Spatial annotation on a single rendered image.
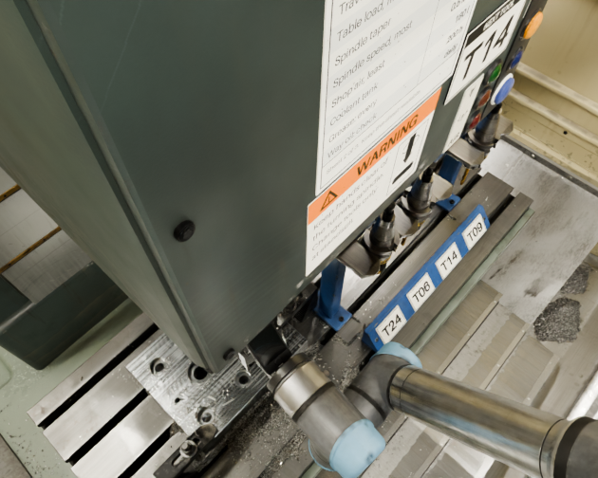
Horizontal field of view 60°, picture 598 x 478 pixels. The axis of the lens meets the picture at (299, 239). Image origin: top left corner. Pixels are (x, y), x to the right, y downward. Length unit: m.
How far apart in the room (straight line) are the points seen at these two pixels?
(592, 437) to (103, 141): 0.55
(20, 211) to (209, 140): 0.91
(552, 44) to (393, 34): 1.15
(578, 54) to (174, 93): 1.29
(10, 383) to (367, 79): 1.43
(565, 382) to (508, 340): 0.18
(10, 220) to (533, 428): 0.94
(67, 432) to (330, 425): 0.66
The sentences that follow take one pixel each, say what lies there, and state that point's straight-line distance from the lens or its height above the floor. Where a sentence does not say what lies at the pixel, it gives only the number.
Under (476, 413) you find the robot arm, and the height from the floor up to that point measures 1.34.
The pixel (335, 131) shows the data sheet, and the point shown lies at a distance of 0.31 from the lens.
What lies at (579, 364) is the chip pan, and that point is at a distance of 1.58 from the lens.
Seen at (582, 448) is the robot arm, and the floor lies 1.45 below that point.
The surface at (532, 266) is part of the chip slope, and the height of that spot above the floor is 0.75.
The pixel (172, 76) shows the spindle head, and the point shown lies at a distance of 0.19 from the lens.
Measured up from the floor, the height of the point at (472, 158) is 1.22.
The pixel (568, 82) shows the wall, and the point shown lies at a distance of 1.47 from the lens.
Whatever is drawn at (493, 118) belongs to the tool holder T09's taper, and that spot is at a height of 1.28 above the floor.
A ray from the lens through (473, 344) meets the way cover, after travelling 1.42.
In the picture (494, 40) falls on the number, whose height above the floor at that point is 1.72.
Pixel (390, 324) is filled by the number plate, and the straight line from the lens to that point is 1.16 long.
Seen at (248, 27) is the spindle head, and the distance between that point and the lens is 0.21.
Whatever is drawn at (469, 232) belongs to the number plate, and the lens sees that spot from 1.30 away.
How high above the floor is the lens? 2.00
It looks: 59 degrees down
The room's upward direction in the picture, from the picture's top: straight up
